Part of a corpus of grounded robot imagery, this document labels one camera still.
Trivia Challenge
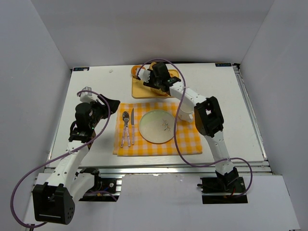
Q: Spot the purple cable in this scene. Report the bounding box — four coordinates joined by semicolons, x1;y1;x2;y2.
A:
136;58;253;197
10;90;118;227

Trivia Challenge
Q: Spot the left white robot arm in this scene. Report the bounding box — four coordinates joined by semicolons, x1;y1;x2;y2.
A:
32;92;120;225

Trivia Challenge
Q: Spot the pale green ceramic plate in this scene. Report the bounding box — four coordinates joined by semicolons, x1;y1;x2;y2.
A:
139;109;175;144

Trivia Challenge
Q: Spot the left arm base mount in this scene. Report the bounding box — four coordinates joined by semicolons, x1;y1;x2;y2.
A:
75;167;119;202

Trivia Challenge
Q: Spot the blue corner label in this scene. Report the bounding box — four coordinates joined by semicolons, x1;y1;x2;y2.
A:
215;63;232;67
73;67;90;72

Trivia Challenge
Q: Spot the glazed ring donut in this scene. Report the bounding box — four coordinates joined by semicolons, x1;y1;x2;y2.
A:
131;65;141;79

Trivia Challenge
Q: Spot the left blue corner label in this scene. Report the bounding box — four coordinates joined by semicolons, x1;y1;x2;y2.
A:
73;67;90;72

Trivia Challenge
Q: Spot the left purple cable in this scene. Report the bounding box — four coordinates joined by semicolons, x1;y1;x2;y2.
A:
10;90;118;227

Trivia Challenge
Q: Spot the yellow checkered cloth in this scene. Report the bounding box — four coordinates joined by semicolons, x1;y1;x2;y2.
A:
113;102;203;156

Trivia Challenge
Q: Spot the white ceramic mug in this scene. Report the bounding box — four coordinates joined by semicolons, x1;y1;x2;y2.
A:
178;104;194;123

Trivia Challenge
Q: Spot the front bread slice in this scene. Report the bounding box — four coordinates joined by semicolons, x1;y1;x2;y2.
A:
150;88;168;97

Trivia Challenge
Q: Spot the right blue corner label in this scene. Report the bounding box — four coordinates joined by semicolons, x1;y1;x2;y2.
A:
215;63;232;67

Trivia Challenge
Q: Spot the yellow plastic tray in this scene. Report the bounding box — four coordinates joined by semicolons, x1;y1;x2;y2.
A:
131;77;170;99

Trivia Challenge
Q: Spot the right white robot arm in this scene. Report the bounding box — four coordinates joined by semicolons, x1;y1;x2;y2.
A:
136;62;239;190

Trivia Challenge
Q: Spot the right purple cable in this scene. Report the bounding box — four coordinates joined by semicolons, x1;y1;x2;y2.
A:
136;58;253;197

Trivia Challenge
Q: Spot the back bread slice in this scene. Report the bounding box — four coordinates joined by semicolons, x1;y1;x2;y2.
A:
149;62;156;70

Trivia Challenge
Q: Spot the bread slice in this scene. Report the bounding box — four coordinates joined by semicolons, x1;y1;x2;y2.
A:
150;88;168;97
149;62;156;70

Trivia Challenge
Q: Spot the fork with patterned handle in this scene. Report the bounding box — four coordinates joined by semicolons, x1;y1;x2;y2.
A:
120;111;131;148

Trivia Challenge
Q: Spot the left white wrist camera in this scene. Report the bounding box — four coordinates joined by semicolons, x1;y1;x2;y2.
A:
77;87;96;103

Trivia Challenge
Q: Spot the knife with patterned handle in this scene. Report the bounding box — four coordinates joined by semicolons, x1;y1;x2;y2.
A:
131;108;135;145

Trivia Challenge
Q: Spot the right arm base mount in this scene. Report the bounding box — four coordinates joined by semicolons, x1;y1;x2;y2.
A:
197;177;248;205

